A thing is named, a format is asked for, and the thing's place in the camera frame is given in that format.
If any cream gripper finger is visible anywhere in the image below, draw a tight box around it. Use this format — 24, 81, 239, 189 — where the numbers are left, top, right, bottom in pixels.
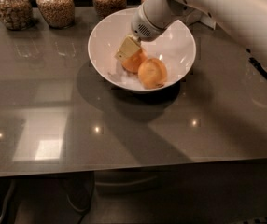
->
115, 35, 141, 63

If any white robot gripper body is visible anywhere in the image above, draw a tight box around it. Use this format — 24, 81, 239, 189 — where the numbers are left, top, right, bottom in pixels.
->
131, 0, 184, 42

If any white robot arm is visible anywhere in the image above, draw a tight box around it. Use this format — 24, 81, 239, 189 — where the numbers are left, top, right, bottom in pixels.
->
116, 0, 267, 80

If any white ceramic bowl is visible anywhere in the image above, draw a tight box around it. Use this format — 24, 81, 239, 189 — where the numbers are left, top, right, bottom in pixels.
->
88, 8, 196, 93

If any far left glass grain jar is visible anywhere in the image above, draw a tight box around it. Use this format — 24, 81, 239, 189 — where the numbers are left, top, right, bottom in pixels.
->
0, 0, 33, 31

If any dark cable under table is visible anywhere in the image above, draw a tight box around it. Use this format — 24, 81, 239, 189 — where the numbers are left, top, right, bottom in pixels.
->
63, 171, 96, 224

